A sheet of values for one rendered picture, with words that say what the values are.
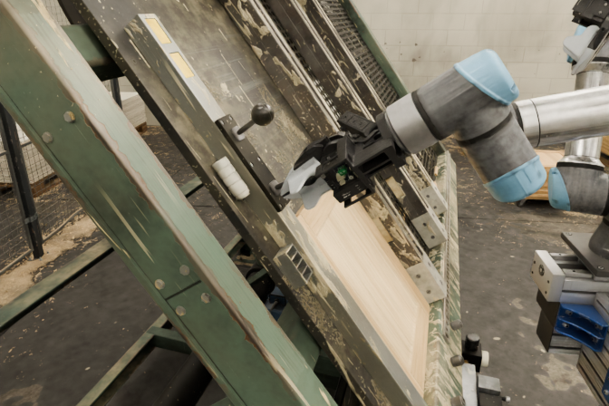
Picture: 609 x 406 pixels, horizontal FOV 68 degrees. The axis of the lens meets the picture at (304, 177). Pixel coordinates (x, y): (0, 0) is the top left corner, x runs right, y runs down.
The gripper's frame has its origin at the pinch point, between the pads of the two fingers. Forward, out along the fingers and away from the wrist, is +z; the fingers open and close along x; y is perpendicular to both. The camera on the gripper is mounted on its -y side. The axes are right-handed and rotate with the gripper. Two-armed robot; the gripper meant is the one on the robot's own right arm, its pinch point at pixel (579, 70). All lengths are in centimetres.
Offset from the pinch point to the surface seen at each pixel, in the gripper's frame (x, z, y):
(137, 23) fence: 51, 32, 58
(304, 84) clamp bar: 2, 30, 53
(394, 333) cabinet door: 2, 67, 0
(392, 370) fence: 16, 67, -5
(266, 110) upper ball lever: 44, 33, 30
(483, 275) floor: -220, 93, -1
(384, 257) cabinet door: -12, 59, 14
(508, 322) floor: -181, 98, -27
